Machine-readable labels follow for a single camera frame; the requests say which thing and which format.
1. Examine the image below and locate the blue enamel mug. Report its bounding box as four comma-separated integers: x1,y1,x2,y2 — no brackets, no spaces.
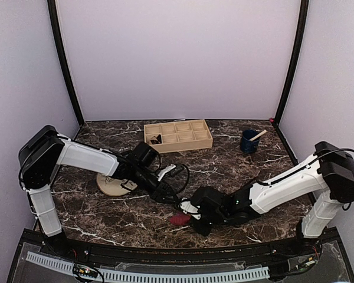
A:
240,129,260,154

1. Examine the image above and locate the brown beige argyle sock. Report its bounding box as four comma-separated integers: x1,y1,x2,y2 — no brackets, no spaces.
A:
149,134,162,145

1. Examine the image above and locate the black front rail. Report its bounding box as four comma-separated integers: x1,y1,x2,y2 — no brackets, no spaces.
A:
41,235,313,265

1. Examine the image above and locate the round beige plate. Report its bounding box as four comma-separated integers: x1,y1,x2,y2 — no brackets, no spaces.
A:
96,173,137,197

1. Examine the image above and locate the purple maroon striped sock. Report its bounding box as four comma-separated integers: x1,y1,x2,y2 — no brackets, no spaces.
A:
169,214,191,226

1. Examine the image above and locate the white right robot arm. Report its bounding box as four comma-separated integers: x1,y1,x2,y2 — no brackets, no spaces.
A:
179,141,354,256

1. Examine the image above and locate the black left frame post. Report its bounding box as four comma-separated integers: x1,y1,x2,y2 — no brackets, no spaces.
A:
47,0,85,127

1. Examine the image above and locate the white slotted cable duct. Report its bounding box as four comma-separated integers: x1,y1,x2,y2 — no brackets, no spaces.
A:
25,252,270,282

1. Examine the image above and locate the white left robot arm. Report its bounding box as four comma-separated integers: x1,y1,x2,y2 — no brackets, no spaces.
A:
18,125,178,257

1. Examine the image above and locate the pale wooden stick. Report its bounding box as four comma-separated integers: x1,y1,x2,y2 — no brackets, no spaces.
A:
249,130,267,142

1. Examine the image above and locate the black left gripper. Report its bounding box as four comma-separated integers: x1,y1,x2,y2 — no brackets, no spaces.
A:
132,165,179,205

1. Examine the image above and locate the black right frame post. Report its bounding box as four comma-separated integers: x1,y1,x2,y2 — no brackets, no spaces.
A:
274,0,309,125

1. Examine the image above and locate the black frame post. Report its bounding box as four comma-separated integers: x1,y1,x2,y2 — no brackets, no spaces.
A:
274,0,309,125
47,0,85,127

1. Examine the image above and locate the wooden compartment tray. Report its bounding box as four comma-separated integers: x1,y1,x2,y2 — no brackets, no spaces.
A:
143,120,213,153

